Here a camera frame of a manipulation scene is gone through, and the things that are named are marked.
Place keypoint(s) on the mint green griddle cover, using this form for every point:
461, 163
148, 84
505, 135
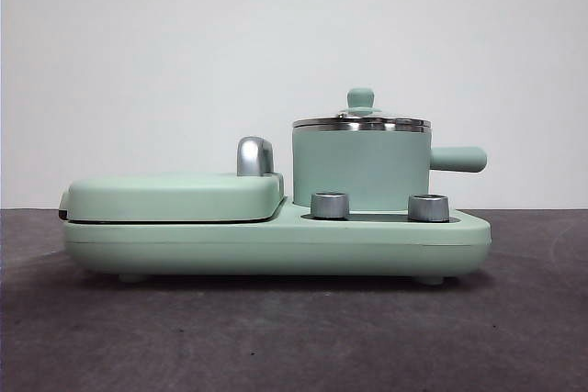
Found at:
170, 197

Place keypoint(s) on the silver control knob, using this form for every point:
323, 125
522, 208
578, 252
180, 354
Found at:
428, 207
330, 204

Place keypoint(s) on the glass lid with green knob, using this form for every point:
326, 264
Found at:
361, 97

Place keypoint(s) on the mint green breakfast machine base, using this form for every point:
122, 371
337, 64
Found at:
184, 245

